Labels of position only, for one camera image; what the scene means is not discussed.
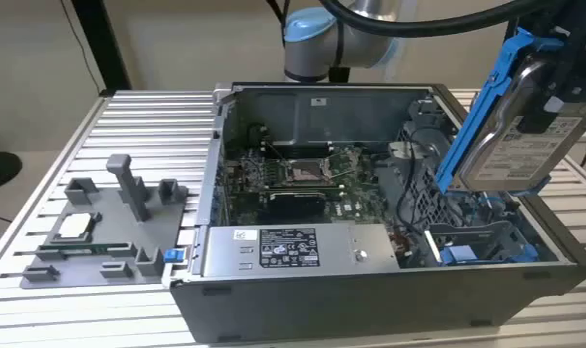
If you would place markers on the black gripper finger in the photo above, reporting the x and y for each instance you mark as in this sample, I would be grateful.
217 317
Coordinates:
536 121

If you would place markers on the hard disk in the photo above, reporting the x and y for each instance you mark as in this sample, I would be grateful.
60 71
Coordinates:
515 156

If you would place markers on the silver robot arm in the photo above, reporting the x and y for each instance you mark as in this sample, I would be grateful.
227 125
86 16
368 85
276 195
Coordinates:
321 47

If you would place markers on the grey metal disk bay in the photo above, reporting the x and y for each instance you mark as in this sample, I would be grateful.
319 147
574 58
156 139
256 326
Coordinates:
491 232

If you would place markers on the black RAM slot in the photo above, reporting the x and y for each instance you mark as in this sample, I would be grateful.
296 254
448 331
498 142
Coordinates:
300 187
297 146

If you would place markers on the grey fan shroud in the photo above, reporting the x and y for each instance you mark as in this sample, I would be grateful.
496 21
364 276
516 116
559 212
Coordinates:
428 141

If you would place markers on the blue plastic bay clip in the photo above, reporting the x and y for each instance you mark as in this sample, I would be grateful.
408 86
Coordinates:
527 253
459 253

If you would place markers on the green motherboard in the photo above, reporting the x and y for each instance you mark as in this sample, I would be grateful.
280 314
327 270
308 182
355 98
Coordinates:
365 206

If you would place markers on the CPU socket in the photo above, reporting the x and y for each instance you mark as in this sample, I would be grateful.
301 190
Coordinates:
304 172

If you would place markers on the silver power supply unit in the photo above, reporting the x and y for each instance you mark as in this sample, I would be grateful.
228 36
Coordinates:
340 250

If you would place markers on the black graphics card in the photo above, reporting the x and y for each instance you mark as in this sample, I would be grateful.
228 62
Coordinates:
297 208

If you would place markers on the dark grey PC case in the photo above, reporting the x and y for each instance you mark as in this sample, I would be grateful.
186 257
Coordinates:
321 308

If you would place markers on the blue plastic latch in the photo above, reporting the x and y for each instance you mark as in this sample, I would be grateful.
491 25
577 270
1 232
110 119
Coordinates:
172 254

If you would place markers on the grey parts rack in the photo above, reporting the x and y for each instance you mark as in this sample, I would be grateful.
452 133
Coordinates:
104 206

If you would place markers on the silver CPU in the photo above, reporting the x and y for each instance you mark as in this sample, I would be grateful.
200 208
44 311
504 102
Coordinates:
74 225

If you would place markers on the green RAM stick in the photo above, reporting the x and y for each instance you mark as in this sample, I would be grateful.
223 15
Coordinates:
80 249

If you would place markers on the black round stand base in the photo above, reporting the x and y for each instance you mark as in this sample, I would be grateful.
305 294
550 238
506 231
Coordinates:
0 172

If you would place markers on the black metal stand post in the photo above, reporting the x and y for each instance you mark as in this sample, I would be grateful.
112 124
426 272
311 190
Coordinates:
104 43

